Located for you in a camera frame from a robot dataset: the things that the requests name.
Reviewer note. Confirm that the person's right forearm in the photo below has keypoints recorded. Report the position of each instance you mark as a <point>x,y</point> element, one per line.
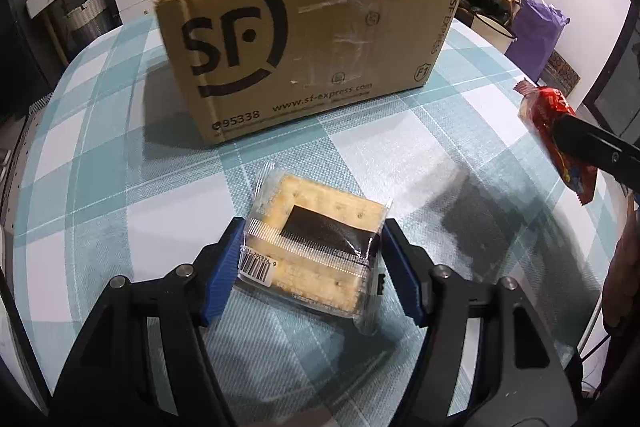
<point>625,267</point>

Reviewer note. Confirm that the purple bag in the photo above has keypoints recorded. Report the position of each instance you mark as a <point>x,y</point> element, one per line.
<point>537,37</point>

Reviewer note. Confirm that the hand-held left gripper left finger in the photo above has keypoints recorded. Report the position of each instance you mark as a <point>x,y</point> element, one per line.
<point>222,272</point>

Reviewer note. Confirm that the blue white checkered tablecloth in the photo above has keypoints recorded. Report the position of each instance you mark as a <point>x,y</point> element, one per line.
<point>150,187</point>

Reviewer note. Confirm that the cream waste bin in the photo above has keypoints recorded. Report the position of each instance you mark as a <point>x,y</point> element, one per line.
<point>492,27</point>

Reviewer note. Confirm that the woven laundry basket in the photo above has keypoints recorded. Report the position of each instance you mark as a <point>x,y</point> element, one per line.
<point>87,19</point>

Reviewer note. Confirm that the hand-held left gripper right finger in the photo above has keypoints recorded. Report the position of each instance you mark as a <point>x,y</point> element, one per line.
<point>405,272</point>

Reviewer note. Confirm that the clear cracker packet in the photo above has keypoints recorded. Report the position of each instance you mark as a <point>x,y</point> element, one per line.
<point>310,247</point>

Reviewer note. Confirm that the beige dotted rug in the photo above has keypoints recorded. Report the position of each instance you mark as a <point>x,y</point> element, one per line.
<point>20,147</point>

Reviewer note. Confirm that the red snack packet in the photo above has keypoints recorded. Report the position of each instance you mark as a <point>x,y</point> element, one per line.
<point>542,112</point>

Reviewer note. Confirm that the black framed glass door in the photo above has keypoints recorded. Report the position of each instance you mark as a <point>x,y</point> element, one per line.
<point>615,72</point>

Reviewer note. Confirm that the brown cardboard box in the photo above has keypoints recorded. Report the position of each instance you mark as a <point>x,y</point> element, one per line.
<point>310,47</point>

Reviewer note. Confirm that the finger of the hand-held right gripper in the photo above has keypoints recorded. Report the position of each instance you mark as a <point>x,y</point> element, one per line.
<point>595,147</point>

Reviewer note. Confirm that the brown doormat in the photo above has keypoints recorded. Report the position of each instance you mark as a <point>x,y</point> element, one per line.
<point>560,74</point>

